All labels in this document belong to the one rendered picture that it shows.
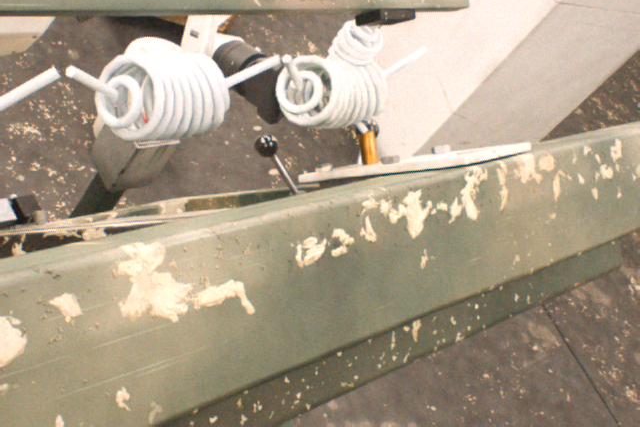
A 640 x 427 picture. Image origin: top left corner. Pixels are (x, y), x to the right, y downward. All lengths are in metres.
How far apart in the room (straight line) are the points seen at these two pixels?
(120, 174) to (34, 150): 1.13
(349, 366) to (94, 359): 0.47
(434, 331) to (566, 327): 3.26
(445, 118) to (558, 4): 0.66
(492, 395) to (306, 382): 2.84
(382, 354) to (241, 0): 0.43
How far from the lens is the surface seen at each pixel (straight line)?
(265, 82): 1.64
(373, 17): 0.79
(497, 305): 1.12
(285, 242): 0.56
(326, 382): 0.90
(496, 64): 3.69
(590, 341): 4.34
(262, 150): 1.40
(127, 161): 2.08
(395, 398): 3.36
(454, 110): 3.81
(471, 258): 0.71
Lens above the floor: 2.31
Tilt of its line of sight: 38 degrees down
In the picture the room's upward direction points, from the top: 41 degrees clockwise
